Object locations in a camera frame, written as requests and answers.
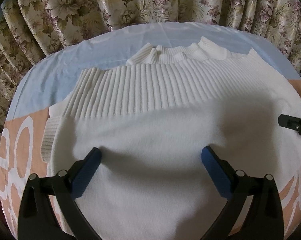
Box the floral curtain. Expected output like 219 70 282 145
0 0 301 131

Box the white knit sweater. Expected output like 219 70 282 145
41 38 301 239

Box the blue and orange bedsheet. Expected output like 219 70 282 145
0 22 301 236

